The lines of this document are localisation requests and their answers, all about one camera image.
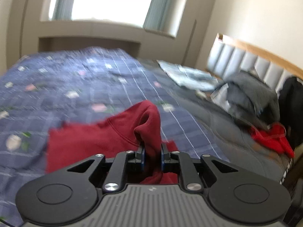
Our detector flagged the dark red garment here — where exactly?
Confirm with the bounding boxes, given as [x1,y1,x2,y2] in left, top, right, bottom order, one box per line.
[45,99,179,186]

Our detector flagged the grey bed blanket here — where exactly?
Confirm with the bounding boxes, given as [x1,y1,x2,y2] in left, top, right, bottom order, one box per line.
[138,58,293,182]

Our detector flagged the light blue folded cloth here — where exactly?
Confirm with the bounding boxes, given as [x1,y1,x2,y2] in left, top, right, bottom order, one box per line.
[157,61,219,92]

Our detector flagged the grey jacket pile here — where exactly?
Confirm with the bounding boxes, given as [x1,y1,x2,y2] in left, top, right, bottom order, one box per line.
[210,70,280,130]

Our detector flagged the bright red garment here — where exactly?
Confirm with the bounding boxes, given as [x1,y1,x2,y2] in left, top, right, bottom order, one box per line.
[249,123,295,159]

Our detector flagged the blue plaid floral quilt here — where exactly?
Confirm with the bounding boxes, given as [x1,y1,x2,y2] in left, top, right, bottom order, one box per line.
[1,47,226,226]

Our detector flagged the blue-grey right curtain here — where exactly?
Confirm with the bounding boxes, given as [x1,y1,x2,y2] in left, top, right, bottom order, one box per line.
[143,0,180,32]

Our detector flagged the blue-grey curtain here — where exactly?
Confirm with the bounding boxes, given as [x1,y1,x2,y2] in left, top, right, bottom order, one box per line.
[52,0,74,21]
[143,0,180,32]

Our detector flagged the black garment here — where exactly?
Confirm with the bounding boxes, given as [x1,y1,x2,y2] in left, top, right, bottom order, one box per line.
[278,76,303,149]

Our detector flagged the blue-grey left curtain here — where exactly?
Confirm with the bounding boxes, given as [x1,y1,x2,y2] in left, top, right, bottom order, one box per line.
[52,0,74,21]

